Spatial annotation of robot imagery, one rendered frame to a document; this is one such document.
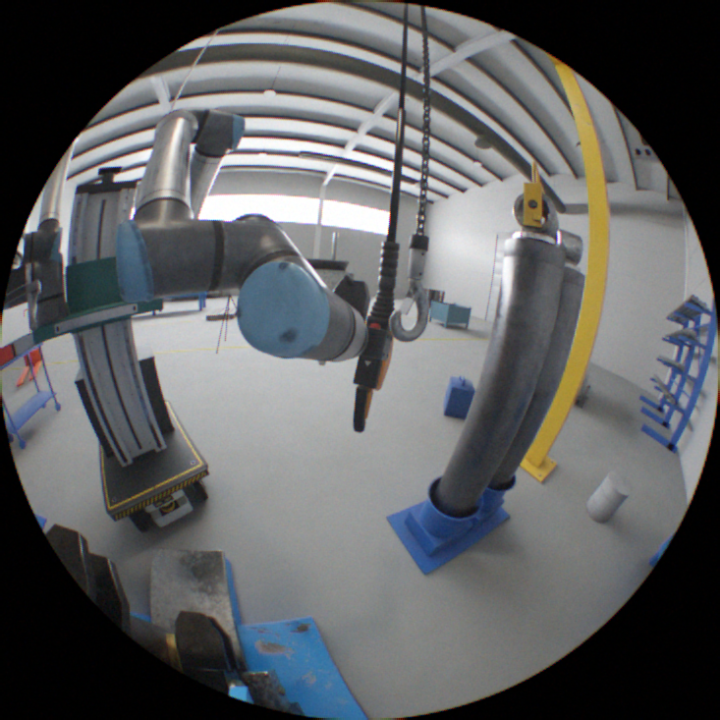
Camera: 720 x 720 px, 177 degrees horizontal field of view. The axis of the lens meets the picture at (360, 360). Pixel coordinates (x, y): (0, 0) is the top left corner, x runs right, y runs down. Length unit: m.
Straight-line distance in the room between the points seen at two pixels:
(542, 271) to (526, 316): 0.14
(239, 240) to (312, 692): 1.30
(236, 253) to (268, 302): 0.08
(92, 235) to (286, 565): 1.83
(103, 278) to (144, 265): 1.02
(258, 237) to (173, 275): 0.11
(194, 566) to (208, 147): 1.55
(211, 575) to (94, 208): 1.72
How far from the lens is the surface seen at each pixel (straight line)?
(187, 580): 1.30
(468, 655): 1.42
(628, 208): 11.16
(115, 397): 1.47
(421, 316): 0.47
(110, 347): 1.39
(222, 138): 0.78
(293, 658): 1.17
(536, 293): 0.74
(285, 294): 0.21
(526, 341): 0.74
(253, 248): 0.28
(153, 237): 0.26
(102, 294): 1.28
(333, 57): 5.52
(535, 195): 0.84
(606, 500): 2.23
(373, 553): 1.38
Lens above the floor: 1.27
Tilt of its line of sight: 21 degrees down
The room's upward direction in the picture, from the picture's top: 6 degrees clockwise
